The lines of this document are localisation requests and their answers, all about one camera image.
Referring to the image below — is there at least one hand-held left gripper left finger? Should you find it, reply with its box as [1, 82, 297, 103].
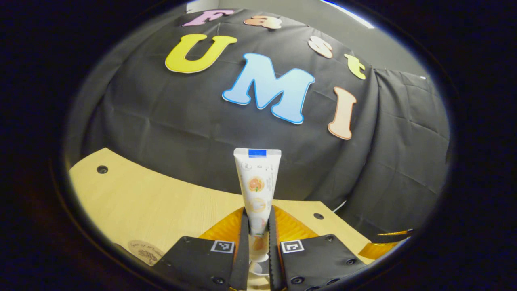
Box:
[153, 207, 250, 291]

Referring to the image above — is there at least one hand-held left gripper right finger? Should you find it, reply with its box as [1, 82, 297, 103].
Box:
[268, 205, 366, 291]

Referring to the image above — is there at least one white toothpaste tube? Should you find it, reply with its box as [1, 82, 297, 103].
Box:
[233, 148, 282, 263]

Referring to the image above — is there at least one round cork coaster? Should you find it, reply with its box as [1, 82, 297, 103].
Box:
[128, 240, 165, 266]

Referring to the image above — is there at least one light wooden desktop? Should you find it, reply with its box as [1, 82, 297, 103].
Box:
[69, 148, 376, 291]

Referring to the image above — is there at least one black backdrop cloth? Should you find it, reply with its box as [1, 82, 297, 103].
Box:
[65, 8, 451, 243]

